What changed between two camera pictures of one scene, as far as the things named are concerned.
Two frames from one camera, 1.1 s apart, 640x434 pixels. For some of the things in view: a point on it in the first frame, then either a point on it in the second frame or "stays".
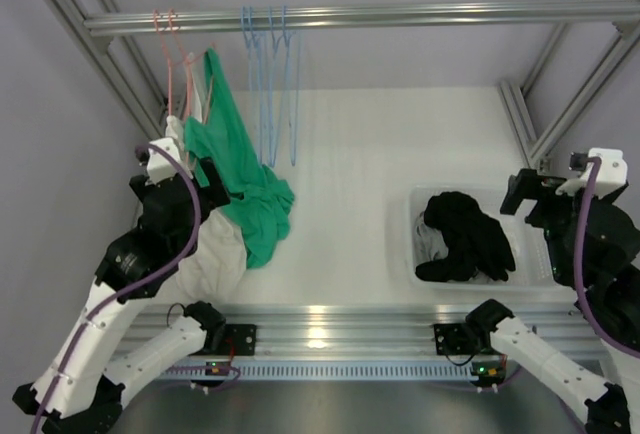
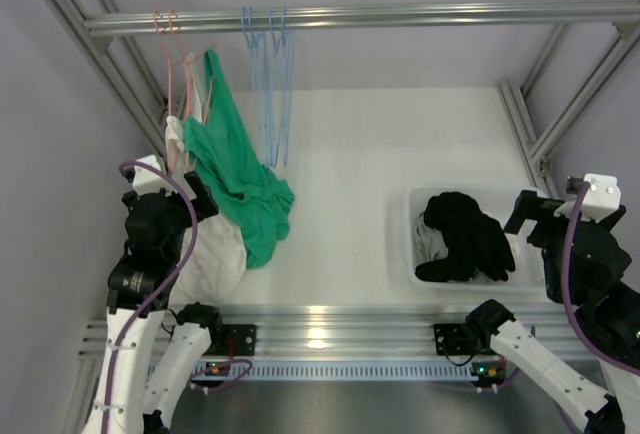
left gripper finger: x=217 y=191 → x=205 y=201
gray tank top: x=430 y=245 stays
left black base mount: x=243 y=337 stays
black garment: x=475 y=241 stays
